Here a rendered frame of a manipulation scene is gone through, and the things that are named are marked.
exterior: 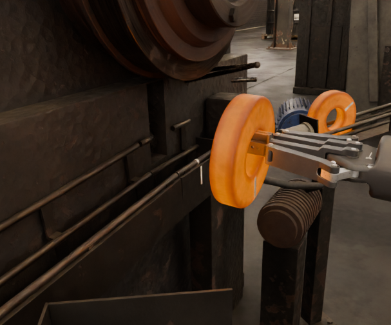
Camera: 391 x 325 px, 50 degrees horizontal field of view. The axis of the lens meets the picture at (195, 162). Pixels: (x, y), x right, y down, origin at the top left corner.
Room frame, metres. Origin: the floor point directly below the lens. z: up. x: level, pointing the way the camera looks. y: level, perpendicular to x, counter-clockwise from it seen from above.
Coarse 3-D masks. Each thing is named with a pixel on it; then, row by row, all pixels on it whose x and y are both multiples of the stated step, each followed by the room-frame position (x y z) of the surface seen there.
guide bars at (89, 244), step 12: (204, 156) 0.84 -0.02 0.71; (180, 168) 0.77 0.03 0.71; (168, 180) 0.72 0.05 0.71; (156, 192) 0.68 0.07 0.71; (120, 216) 0.60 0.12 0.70; (108, 228) 0.57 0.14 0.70; (96, 240) 0.55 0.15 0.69; (72, 252) 0.51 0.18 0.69; (84, 252) 0.52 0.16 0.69; (60, 264) 0.49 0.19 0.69; (48, 276) 0.47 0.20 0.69; (36, 288) 0.45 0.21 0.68; (12, 300) 0.42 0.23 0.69; (0, 312) 0.40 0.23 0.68
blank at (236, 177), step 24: (240, 96) 0.54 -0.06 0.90; (240, 120) 0.49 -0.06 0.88; (264, 120) 0.55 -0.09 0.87; (216, 144) 0.49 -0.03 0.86; (240, 144) 0.49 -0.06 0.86; (216, 168) 0.48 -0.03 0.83; (240, 168) 0.49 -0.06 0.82; (264, 168) 0.57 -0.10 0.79; (216, 192) 0.49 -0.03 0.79; (240, 192) 0.50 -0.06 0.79
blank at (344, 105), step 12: (324, 96) 1.13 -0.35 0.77; (336, 96) 1.13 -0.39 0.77; (348, 96) 1.15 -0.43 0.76; (312, 108) 1.12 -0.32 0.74; (324, 108) 1.12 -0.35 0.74; (336, 108) 1.17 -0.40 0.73; (348, 108) 1.15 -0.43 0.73; (324, 120) 1.12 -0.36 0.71; (336, 120) 1.17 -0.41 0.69; (348, 120) 1.16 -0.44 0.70
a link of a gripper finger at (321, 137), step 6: (282, 132) 0.55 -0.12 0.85; (288, 132) 0.54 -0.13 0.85; (294, 132) 0.54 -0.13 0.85; (300, 132) 0.54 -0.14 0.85; (306, 132) 0.54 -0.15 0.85; (312, 138) 0.53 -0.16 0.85; (318, 138) 0.53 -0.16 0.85; (324, 138) 0.53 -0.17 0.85; (330, 138) 0.53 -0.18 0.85; (336, 138) 0.52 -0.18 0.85; (342, 138) 0.52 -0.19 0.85; (354, 138) 0.52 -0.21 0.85
